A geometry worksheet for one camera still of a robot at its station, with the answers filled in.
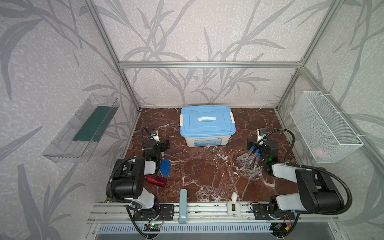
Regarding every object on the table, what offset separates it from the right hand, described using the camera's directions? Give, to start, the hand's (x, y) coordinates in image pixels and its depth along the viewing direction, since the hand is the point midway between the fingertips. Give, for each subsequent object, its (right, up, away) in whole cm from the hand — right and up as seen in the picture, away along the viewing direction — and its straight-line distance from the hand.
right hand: (256, 133), depth 92 cm
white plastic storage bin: (-31, -5, 0) cm, 31 cm away
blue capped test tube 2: (-5, -12, -10) cm, 16 cm away
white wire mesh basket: (+18, +1, -32) cm, 37 cm away
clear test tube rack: (-7, -20, -3) cm, 21 cm away
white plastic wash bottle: (-18, -35, -20) cm, 44 cm away
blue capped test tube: (-6, -7, -12) cm, 15 cm away
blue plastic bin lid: (-31, +8, -2) cm, 32 cm away
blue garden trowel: (-56, -20, -4) cm, 60 cm away
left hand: (-60, 0, +2) cm, 60 cm away
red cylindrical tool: (-59, -25, -12) cm, 65 cm away
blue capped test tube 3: (-4, -11, -14) cm, 18 cm away
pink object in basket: (+23, -7, -20) cm, 32 cm away
